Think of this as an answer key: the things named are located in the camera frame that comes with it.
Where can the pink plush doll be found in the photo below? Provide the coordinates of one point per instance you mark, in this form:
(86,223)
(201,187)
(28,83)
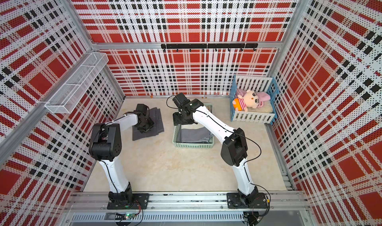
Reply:
(250,100)

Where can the black wall hook rail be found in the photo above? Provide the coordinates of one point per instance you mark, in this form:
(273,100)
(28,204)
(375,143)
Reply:
(209,46)

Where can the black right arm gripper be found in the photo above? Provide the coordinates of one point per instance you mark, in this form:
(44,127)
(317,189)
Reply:
(176,120)

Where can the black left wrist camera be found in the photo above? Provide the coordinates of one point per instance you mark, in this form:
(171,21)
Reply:
(142,109)

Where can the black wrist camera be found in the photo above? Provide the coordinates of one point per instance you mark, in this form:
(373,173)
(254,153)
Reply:
(180,100)
(142,109)

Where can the aluminium front rail frame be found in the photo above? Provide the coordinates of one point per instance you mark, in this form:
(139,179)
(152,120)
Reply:
(285,208)

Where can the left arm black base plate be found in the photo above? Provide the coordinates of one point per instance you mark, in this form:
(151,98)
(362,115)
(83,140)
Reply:
(137,201)

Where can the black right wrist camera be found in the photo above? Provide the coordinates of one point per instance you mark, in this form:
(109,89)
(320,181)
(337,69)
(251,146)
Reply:
(180,100)

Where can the blue white toy crib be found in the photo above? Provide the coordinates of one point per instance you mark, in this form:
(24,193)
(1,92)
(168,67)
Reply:
(252,99)

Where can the dark grey checked pillowcase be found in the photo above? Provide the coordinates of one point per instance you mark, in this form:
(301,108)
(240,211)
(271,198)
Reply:
(158,127)

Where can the small green circuit board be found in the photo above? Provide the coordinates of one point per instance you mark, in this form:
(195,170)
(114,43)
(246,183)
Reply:
(123,217)

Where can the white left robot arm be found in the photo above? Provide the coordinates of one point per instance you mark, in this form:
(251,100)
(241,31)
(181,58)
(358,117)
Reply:
(106,146)

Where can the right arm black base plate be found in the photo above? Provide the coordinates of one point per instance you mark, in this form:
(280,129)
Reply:
(238,201)

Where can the beige and grey pillowcase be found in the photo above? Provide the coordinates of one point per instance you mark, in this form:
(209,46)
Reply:
(199,135)

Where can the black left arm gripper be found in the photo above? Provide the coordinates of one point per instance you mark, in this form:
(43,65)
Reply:
(143,130)

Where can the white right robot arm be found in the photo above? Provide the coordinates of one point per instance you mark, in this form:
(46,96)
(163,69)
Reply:
(234,142)

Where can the green perforated plastic basket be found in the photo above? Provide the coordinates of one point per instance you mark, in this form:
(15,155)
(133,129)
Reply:
(190,145)

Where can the white wire mesh shelf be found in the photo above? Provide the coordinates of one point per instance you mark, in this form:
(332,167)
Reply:
(66,98)

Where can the cream fluffy crib mattress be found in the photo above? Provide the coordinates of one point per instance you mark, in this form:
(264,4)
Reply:
(267,108)

